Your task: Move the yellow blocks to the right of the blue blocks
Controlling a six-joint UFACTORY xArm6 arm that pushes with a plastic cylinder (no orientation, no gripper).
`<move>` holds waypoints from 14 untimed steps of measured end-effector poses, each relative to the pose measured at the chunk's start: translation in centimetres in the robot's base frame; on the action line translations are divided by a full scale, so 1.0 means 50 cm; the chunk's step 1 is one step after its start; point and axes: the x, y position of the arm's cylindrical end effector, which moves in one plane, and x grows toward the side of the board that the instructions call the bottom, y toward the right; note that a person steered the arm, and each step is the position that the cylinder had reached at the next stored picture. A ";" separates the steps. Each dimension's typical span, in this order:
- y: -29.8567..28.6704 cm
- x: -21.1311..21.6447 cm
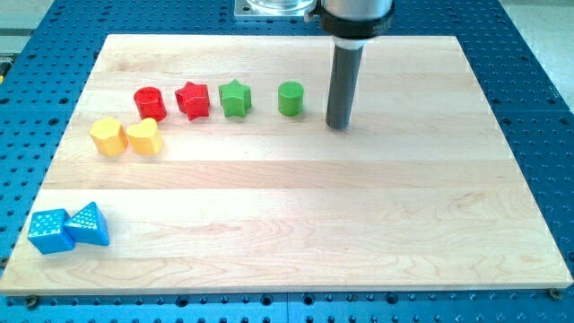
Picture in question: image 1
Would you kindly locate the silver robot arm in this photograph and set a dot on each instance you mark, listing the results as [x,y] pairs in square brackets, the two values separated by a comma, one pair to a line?
[353,19]

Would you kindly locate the green cylinder block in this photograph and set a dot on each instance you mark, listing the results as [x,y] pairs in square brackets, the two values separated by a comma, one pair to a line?
[290,98]

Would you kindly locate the light wooden board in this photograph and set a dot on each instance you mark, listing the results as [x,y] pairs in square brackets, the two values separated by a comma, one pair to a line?
[421,192]

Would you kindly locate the green star block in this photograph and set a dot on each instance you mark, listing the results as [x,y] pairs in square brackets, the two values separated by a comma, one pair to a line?
[235,98]

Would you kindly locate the red star block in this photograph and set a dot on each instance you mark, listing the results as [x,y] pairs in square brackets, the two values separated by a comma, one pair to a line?
[193,100]

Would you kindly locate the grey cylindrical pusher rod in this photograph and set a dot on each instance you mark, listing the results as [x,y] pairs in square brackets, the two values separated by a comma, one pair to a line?
[346,63]

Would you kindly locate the yellow heart block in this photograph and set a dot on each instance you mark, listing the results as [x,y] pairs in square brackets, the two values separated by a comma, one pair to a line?
[145,137]

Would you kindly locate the red cylinder block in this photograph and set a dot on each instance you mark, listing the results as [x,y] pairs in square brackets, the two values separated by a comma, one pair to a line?
[149,103]

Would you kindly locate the yellow hexagon block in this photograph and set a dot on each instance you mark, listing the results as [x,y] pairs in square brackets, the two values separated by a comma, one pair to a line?
[109,136]

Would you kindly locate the blue triangle block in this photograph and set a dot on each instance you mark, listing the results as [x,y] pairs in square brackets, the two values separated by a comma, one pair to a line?
[89,225]

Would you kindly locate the blue cube block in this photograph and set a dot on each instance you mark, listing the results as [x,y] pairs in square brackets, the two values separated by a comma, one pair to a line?
[47,233]

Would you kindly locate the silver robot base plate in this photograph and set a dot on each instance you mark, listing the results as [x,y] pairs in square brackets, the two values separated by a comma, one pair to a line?
[259,10]

